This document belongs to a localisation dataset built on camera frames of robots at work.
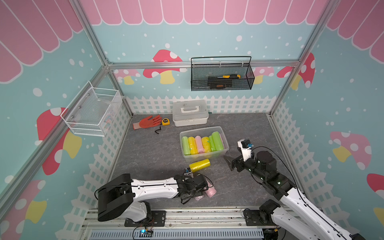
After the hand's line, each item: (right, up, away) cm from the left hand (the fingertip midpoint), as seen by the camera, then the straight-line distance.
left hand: (197, 194), depth 81 cm
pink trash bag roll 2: (+8, +2, -1) cm, 8 cm away
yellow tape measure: (-24, +41, +32) cm, 57 cm away
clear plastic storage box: (+6, +33, +27) cm, 43 cm away
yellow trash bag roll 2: (+6, +25, +16) cm, 30 cm away
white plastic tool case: (-5, +47, +25) cm, 54 cm away
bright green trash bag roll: (+10, +23, +13) cm, 29 cm away
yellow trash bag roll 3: (+2, +14, +8) cm, 16 cm away
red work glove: (-38, +40, +33) cm, 65 cm away
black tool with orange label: (+14, +63, +10) cm, 66 cm away
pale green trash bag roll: (-7, +25, +16) cm, 31 cm away
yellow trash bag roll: (-3, +24, +16) cm, 29 cm away
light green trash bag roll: (+13, +28, +14) cm, 34 cm away
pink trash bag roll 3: (+1, 0, -3) cm, 4 cm away
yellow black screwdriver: (+19, +68, +11) cm, 71 cm away
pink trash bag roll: (+2, +25, +17) cm, 30 cm away
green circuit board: (-25, -16, -8) cm, 31 cm away
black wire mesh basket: (+2, +71, +13) cm, 72 cm away
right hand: (+17, +24, -7) cm, 30 cm away
